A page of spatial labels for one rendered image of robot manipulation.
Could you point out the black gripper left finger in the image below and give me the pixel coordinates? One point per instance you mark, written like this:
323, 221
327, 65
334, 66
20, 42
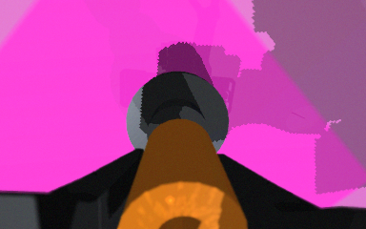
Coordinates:
94, 201

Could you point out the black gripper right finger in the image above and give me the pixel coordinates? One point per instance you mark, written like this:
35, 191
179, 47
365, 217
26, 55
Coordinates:
269, 206

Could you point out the orange knob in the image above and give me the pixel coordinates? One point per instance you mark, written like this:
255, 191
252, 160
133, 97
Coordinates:
181, 184

